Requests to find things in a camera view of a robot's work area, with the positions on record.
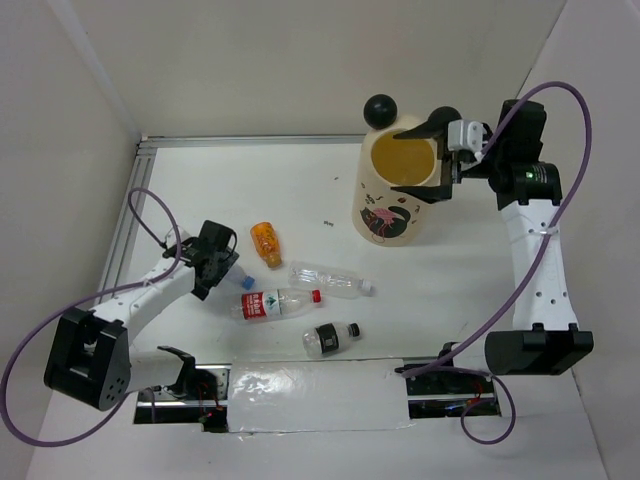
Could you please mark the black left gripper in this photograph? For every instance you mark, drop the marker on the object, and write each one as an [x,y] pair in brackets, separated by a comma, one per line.
[226,260]

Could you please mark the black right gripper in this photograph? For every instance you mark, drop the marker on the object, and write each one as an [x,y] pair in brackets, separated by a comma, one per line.
[436,126]

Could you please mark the blue label bottle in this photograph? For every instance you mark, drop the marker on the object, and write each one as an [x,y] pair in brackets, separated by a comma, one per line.
[236,277]

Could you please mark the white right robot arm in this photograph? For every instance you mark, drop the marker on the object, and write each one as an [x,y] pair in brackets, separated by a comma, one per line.
[536,331]

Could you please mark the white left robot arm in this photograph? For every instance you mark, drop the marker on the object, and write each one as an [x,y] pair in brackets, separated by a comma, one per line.
[92,359]

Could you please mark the cream bin with black ears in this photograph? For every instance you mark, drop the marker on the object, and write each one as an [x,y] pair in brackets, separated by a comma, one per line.
[381,213]

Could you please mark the small orange plastic bottle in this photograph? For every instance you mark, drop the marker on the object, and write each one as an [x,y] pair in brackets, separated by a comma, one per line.
[266,243]

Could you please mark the red label plastic bottle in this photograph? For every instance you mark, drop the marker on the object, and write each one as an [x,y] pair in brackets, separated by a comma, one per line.
[273,304]

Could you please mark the clear unlabelled plastic bottle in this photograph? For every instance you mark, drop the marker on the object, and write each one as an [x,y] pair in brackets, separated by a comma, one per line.
[330,281]

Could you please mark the black label small bottle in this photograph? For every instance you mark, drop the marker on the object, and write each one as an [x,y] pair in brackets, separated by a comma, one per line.
[330,338]

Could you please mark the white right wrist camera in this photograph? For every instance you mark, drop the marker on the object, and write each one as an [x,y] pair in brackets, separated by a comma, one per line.
[469,137]

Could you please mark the aluminium frame rail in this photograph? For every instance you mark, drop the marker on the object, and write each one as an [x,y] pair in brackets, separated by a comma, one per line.
[301,184]

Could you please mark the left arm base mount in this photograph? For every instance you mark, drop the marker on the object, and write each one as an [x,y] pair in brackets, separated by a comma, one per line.
[202,401]

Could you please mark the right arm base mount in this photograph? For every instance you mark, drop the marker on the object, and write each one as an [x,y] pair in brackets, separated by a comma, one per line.
[444,394]

